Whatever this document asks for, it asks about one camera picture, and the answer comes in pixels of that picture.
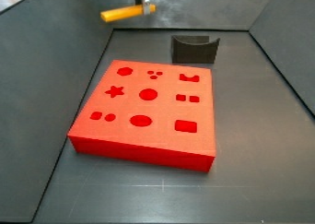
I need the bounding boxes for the yellow square-circle peg object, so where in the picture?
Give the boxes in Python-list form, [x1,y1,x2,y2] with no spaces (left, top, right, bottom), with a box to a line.
[101,5,145,22]

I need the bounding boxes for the black curved fixture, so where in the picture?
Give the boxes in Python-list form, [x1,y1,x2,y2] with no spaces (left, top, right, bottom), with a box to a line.
[170,35,220,64]

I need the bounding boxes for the red shape-sorter block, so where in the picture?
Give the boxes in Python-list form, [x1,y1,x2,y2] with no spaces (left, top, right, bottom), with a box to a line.
[68,60,216,172]

